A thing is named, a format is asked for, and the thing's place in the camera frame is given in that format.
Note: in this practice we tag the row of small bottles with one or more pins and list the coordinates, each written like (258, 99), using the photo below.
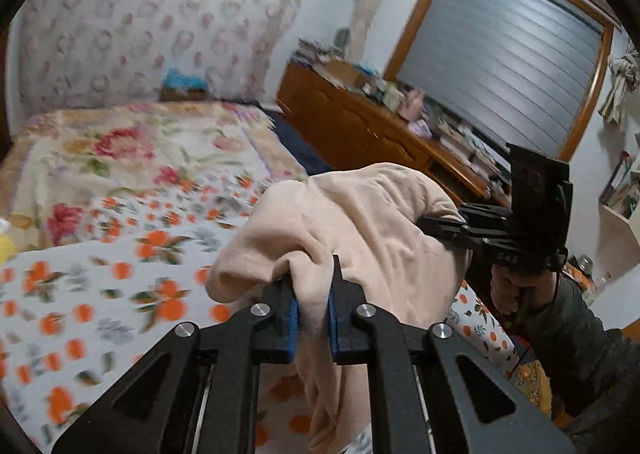
(385, 93)

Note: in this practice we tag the white bookshelf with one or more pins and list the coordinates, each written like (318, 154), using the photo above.
(620, 199)

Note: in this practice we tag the knotted cream curtain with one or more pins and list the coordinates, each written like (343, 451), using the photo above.
(622, 84)

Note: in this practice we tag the dark blue mattress sheet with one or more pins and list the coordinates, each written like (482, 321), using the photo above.
(295, 144)

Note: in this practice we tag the orange fruit print bedsheet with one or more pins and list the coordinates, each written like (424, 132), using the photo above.
(100, 294)

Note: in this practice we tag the long wooden cabinet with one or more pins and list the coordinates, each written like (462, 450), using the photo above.
(350, 124)

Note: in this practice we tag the person's right forearm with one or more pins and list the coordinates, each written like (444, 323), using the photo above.
(575, 344)

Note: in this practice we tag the blue fluffy cloth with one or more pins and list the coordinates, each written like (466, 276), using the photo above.
(185, 79)

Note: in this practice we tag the person's right hand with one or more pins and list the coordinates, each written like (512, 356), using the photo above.
(505, 290)

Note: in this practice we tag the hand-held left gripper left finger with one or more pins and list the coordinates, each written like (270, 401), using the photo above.
(292, 320)

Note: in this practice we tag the small cardboard box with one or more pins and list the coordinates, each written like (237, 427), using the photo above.
(180, 94)

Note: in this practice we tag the circle patterned headboard cover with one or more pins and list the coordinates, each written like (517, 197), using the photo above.
(150, 9)

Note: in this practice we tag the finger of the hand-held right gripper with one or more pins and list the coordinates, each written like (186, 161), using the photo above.
(485, 212)
(450, 231)

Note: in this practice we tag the open cardboard box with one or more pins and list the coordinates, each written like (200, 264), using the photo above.
(345, 74)

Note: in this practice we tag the pink handbag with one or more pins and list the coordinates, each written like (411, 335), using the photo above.
(412, 104)

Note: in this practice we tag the stack of papers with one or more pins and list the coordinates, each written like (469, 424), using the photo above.
(310, 54)

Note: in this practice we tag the peach t-shirt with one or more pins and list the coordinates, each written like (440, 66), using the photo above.
(360, 224)

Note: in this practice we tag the floral blanket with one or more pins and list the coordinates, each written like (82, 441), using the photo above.
(125, 149)

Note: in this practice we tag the yellow plush toy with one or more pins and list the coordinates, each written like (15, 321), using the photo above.
(5, 244)

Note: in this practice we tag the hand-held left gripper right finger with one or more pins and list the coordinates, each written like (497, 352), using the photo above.
(333, 320)

